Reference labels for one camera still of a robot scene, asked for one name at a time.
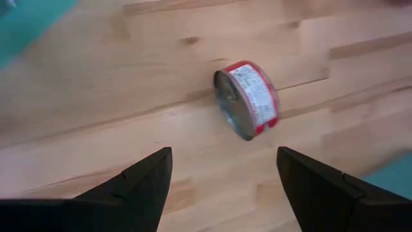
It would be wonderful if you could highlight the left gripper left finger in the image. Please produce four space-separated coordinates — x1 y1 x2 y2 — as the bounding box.
0 146 174 232

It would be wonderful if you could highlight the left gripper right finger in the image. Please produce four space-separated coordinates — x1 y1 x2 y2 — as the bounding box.
276 146 412 232

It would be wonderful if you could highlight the red labelled tin can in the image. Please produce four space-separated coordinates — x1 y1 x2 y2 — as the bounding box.
213 60 280 142

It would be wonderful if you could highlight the teal plastic tray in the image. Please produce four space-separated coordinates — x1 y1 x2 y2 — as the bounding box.
0 0 80 70

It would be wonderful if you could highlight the translucent green plastic bin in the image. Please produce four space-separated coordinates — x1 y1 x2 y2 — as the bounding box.
359 151 412 201

